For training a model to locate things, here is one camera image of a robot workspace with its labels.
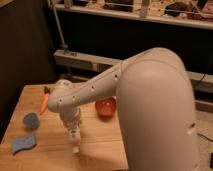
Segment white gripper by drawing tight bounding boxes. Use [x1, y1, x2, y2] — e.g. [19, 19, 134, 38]
[60, 108, 81, 131]

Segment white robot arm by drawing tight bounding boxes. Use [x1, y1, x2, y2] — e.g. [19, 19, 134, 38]
[48, 47, 199, 171]

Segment red ceramic bowl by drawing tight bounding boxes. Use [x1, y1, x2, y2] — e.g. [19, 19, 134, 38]
[95, 97, 116, 118]

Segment orange toy carrot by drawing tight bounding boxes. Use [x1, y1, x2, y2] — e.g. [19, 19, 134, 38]
[40, 86, 50, 115]

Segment blue wavy sponge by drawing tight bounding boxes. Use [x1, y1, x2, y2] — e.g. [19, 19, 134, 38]
[11, 133, 37, 155]

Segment metal pole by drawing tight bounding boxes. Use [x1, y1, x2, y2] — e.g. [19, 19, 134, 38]
[50, 0, 68, 53]

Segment wooden shelf rail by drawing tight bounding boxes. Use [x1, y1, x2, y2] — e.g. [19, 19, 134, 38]
[47, 0, 213, 30]

